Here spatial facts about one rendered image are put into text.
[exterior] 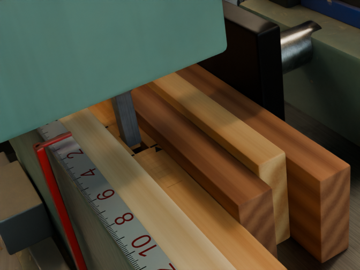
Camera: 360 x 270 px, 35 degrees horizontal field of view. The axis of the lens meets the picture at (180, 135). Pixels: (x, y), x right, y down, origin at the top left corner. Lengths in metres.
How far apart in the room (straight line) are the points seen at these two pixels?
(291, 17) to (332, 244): 0.16
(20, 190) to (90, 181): 0.20
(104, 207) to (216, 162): 0.06
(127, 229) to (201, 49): 0.09
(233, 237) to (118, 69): 0.09
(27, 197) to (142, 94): 0.15
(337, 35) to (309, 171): 0.12
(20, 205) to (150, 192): 0.20
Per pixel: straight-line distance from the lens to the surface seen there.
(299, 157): 0.27
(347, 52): 0.34
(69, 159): 0.29
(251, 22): 0.30
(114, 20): 0.25
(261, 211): 0.26
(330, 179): 0.26
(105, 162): 0.29
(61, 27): 0.24
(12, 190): 0.47
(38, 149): 0.30
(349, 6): 0.37
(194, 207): 0.27
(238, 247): 0.25
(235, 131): 0.28
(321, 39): 0.36
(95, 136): 0.31
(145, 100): 0.33
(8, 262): 0.48
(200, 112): 0.30
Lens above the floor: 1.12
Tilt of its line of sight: 34 degrees down
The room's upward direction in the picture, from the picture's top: 10 degrees counter-clockwise
